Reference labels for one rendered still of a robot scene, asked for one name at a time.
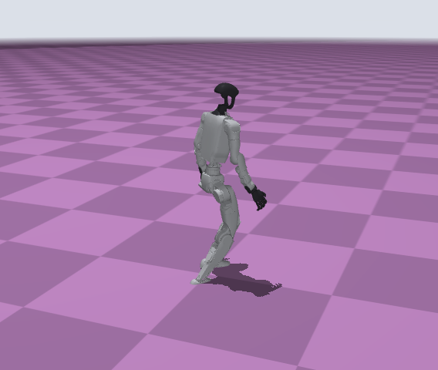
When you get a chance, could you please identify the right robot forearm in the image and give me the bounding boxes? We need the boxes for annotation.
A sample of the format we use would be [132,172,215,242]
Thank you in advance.
[235,153,255,190]

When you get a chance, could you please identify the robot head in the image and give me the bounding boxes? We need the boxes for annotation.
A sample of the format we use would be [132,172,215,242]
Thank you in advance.
[211,82,239,116]

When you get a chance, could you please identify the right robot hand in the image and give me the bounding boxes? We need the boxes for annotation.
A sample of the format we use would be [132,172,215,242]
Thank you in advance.
[244,186,267,210]

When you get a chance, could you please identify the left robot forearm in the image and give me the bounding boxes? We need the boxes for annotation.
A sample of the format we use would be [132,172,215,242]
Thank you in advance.
[194,147,207,173]

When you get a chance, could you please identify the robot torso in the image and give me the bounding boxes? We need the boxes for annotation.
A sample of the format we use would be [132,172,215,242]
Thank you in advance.
[201,111,234,193]

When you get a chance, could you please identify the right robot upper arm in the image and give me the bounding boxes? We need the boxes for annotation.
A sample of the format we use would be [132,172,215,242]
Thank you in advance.
[224,119,241,165]

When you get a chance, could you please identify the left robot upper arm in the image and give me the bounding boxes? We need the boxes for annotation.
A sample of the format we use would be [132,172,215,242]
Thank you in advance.
[194,112,209,150]

